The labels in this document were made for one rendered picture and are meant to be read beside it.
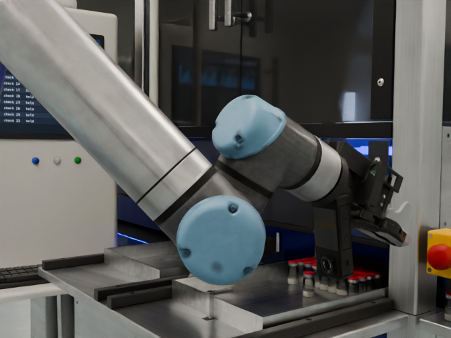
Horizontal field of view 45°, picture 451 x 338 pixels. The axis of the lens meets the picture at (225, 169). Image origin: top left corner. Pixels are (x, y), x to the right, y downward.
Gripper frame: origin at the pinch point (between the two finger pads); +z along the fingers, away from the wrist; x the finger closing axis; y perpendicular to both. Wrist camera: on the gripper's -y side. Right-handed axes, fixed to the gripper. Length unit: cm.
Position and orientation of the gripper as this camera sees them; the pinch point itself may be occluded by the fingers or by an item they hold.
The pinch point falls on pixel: (399, 244)
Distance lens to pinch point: 84.1
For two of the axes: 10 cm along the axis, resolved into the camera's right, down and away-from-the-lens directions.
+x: -5.9, -0.7, 8.0
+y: 3.7, -9.1, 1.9
